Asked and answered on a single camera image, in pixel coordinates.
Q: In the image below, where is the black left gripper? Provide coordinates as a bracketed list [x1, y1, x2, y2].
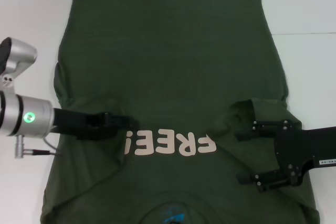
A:
[52, 108, 140, 141]

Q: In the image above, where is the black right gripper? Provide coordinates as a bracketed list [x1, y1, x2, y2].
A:
[236, 120, 336, 193]

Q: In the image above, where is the dark green printed T-shirt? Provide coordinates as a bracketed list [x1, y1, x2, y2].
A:
[39, 0, 321, 224]

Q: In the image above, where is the left gripper connector cable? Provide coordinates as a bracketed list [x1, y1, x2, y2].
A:
[14, 135, 63, 160]

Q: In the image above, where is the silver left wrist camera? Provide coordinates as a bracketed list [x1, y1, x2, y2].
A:
[0, 37, 38, 93]

